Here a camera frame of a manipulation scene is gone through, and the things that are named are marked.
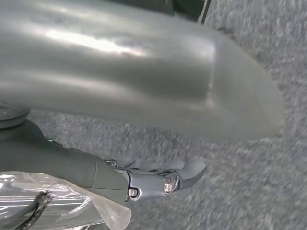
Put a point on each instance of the clear plastic wrap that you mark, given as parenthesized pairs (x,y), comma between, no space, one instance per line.
(72,209)

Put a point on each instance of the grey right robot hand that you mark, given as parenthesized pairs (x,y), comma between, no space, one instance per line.
(119,73)

